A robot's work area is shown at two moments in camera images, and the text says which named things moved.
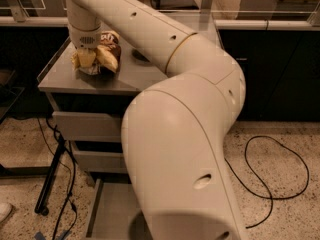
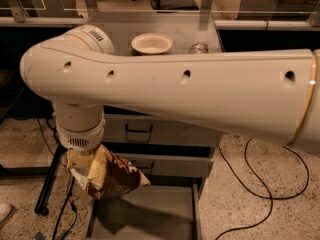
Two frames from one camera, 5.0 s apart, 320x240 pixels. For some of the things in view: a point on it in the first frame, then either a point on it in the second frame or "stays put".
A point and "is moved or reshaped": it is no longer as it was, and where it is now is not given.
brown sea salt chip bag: x=106 y=37 is moved or reshaped
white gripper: x=85 y=39 -> x=81 y=140
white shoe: x=5 y=211 stays put
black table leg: x=42 y=205 stays put
